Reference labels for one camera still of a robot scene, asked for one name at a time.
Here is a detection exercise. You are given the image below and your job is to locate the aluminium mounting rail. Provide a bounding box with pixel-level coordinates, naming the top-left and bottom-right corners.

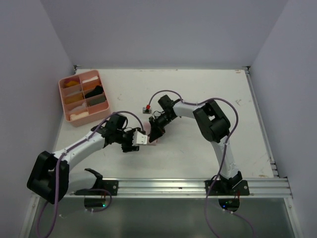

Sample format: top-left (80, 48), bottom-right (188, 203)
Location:
top-left (31, 177), bottom-right (295, 198)

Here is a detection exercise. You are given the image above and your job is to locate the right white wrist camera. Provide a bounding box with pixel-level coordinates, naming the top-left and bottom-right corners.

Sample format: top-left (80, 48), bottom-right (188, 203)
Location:
top-left (142, 105), bottom-right (152, 114)

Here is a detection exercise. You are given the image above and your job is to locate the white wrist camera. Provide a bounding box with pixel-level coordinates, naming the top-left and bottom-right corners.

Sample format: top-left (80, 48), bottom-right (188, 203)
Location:
top-left (132, 131), bottom-right (148, 146)
top-left (142, 105), bottom-right (152, 114)

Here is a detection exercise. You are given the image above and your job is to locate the white rolled garment in tray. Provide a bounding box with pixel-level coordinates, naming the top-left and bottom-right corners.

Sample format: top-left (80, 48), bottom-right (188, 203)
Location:
top-left (82, 76), bottom-right (99, 84)

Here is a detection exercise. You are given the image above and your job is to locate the olive green underwear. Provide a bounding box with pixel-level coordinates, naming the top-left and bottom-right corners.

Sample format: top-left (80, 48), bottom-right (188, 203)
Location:
top-left (87, 95), bottom-right (106, 107)

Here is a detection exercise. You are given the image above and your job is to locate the black rolled garment in tray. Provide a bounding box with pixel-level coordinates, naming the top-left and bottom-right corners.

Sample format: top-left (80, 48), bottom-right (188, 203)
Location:
top-left (84, 85), bottom-right (104, 99)

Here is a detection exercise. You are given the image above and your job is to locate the cream rolled garment in tray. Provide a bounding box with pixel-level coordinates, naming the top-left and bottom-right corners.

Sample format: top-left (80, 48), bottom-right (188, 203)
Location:
top-left (70, 112), bottom-right (89, 121)

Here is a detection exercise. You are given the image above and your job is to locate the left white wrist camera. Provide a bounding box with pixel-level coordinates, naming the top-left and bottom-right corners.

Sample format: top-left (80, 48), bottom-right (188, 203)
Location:
top-left (132, 131), bottom-right (148, 146)

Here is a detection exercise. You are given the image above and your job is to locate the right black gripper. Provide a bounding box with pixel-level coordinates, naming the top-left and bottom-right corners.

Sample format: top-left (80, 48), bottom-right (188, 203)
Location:
top-left (149, 113), bottom-right (175, 142)

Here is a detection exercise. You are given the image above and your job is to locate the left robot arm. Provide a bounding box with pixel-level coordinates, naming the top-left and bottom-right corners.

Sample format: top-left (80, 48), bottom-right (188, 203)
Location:
top-left (27, 113), bottom-right (148, 204)

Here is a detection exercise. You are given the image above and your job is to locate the yellow rolled garment in tray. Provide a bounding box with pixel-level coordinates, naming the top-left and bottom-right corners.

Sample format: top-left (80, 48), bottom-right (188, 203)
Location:
top-left (64, 79), bottom-right (80, 88)

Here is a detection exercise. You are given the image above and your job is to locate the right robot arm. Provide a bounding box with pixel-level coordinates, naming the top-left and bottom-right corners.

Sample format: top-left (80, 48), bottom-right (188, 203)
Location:
top-left (149, 95), bottom-right (242, 195)

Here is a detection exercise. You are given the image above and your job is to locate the orange rolled garment in tray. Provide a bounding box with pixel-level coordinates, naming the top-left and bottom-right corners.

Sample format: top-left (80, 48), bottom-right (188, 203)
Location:
top-left (64, 94), bottom-right (84, 105)

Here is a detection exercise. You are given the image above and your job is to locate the pink divided organizer tray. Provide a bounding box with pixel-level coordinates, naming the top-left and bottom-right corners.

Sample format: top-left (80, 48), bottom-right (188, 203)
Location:
top-left (58, 70), bottom-right (112, 127)

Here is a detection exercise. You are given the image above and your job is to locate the pink underwear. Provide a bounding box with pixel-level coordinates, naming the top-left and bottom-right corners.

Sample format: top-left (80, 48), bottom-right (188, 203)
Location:
top-left (145, 121), bottom-right (159, 146)

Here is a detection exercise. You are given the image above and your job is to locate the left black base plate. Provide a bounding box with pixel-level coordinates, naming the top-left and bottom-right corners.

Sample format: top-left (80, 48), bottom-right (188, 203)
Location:
top-left (74, 179), bottom-right (119, 196)

